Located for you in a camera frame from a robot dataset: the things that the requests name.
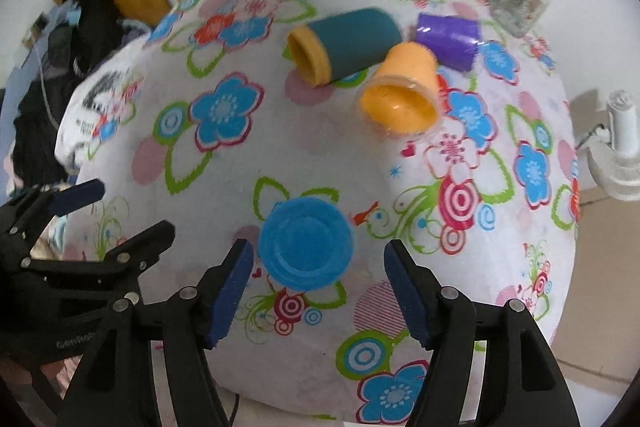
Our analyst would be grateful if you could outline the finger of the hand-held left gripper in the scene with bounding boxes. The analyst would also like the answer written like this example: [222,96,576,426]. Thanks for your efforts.
[10,179,106,238]
[95,220,177,288]

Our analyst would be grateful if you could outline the teal cup with orange rim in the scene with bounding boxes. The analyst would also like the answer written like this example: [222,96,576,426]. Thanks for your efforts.
[286,7,404,88]

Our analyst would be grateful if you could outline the purple cup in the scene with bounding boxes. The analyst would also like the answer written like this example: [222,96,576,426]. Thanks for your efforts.
[415,13,484,72]

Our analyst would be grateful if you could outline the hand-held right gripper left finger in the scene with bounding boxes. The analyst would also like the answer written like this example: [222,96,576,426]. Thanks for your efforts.
[69,239,255,427]

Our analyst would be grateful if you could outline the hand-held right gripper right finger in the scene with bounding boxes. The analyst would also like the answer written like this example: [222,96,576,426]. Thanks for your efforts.
[383,239,581,427]

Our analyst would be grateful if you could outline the pile of dark clothes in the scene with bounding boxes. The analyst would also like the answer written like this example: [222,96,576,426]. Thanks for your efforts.
[5,0,131,198]

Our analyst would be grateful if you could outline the floral tablecloth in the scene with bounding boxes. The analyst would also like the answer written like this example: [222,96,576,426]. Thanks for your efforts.
[54,0,581,425]

